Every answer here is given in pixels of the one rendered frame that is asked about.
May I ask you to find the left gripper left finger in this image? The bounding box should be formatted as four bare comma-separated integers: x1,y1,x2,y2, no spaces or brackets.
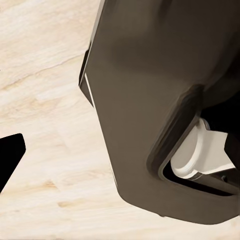
0,133,26,193

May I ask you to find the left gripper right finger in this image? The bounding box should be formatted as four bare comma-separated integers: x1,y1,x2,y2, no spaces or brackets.
224,132,240,173

